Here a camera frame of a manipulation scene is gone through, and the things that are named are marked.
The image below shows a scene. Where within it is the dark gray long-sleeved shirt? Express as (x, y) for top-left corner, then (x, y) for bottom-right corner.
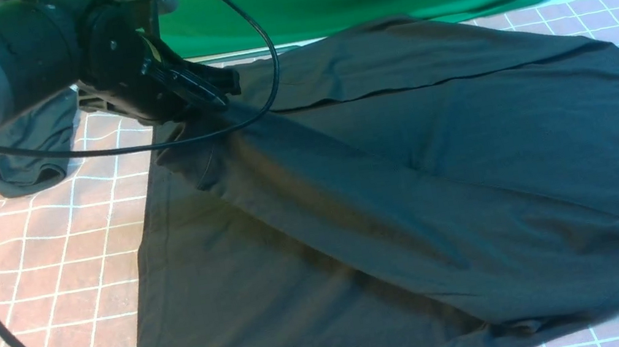
(136, 16), (619, 347)

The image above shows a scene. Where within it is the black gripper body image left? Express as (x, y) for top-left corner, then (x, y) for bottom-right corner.
(77, 6), (241, 126)

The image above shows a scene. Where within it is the dark crumpled garment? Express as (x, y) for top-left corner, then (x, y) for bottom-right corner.
(0, 88), (80, 198)

